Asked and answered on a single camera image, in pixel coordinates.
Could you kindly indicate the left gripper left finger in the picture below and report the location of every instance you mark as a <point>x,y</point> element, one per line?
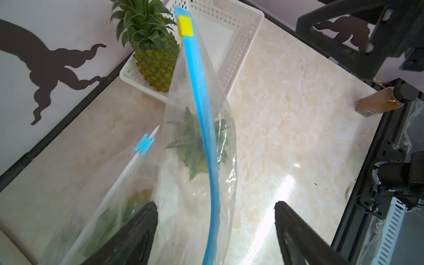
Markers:
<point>132,244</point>

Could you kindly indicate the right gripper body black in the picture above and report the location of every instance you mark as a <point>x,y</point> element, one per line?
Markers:
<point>361,35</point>

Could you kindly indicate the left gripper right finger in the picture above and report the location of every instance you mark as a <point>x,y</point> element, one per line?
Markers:
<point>299,243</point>

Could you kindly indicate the zip-top bag clear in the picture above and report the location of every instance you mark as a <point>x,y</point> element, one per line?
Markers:
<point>195,216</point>
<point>128,172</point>

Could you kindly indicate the pineapple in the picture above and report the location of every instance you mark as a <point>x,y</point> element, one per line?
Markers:
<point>147,26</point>
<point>189,144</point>
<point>112,220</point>

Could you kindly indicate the amber bottle black cap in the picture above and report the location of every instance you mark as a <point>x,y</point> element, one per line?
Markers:
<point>386,100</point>

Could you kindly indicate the white plastic basket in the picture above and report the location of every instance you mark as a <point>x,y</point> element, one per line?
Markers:
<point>228,29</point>

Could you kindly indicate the white slotted cable duct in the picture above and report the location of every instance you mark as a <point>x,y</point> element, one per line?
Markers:
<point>391,232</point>

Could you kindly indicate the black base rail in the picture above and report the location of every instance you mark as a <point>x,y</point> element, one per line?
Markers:
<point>383,223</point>

